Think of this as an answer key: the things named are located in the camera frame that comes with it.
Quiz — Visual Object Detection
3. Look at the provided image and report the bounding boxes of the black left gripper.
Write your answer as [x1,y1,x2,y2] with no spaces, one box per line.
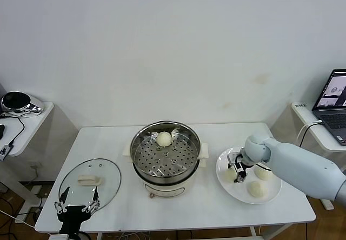
[54,185,102,235]

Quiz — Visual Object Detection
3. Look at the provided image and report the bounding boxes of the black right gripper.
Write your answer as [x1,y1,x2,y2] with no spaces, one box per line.
[228,148,257,183]

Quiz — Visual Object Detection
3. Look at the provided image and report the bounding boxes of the white steamed baozi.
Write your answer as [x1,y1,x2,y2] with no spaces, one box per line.
[254,164,274,181]
[225,168,238,183]
[156,131,172,148]
[248,181,268,198]

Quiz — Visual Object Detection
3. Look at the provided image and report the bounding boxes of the glass lid with cream handle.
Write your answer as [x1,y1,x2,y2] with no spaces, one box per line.
[58,158,122,211]

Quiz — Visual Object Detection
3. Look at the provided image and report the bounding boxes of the stainless steel steamer basket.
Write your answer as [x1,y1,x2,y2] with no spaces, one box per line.
[123,120,210,184]

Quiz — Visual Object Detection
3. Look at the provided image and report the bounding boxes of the white round plate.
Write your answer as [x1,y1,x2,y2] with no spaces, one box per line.
[215,146,282,205]

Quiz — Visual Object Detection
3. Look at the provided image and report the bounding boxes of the cream electric cooking pot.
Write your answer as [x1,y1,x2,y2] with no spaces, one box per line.
[132,157,208,199]

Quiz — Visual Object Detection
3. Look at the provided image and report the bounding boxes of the white side table with appliance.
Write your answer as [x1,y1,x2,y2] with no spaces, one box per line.
[0,101,79,211]

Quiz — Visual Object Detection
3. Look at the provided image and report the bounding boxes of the small labelled black device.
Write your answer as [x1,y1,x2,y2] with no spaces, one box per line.
[0,143,14,162]

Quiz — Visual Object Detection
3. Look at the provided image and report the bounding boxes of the white side table with laptop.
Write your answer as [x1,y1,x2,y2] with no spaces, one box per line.
[270,101,346,211]

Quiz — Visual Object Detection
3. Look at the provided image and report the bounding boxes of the grey open laptop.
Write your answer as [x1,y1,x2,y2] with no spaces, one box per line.
[311,69,346,146]

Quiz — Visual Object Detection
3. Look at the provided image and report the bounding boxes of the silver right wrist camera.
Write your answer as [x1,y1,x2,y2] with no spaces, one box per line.
[228,152,240,166]

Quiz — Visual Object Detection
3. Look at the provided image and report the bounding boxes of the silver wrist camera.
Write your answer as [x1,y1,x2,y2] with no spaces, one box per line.
[228,152,240,166]
[49,233,82,240]

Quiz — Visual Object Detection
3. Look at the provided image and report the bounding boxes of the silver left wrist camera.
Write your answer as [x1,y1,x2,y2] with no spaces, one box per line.
[49,233,82,240]

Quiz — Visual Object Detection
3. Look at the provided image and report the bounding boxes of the black power adapter cable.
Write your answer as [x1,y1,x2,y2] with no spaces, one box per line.
[289,122,324,174]

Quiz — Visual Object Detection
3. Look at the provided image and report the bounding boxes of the thin black cable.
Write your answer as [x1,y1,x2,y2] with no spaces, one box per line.
[0,115,26,146]

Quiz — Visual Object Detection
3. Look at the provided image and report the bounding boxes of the white laptop cable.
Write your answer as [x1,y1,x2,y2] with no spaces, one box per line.
[296,119,323,145]

